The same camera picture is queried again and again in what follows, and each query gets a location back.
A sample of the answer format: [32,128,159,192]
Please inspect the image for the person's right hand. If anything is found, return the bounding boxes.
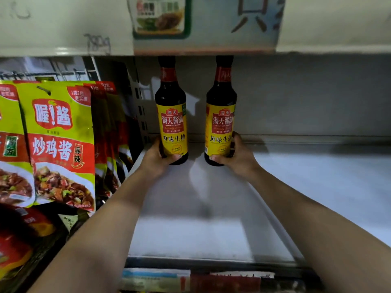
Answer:
[209,131,260,180]

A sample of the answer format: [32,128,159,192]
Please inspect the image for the person's left forearm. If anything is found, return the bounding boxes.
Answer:
[27,167,167,293]

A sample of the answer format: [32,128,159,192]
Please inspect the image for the person's right forearm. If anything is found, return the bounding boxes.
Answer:
[247,164,391,293]

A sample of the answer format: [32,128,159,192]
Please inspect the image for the orange squeeze bottle red cap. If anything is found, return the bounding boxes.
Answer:
[0,230,34,280]

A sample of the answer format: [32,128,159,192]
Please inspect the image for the yellow label soy sauce bottle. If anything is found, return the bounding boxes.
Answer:
[204,55,238,167]
[155,55,189,165]

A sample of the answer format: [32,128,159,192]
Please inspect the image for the person's left hand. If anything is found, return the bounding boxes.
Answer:
[139,136,184,180]

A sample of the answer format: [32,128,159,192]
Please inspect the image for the hanging yellow sauce packets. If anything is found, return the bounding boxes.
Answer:
[0,79,135,214]

